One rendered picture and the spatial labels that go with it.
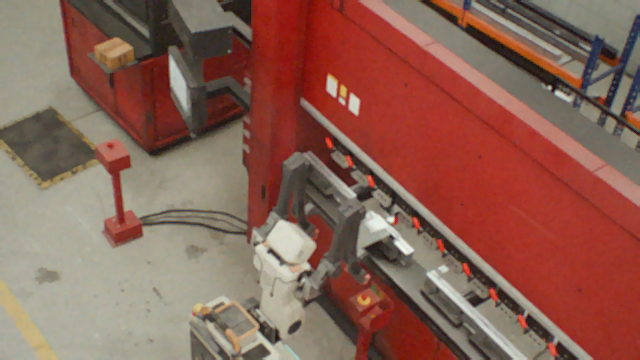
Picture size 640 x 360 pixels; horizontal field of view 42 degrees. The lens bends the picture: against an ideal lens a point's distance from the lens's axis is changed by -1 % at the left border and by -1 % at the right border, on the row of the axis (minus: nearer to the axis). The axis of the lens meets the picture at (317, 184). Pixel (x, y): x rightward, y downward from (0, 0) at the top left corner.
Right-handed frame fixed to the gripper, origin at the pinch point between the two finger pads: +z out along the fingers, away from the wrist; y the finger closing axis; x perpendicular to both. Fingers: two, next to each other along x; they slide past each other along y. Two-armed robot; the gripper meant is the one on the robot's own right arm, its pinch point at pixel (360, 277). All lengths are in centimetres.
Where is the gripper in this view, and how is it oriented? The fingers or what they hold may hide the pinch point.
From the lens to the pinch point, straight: 462.9
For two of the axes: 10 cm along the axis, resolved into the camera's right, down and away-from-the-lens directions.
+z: 2.8, 4.9, 8.3
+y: -6.4, -5.4, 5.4
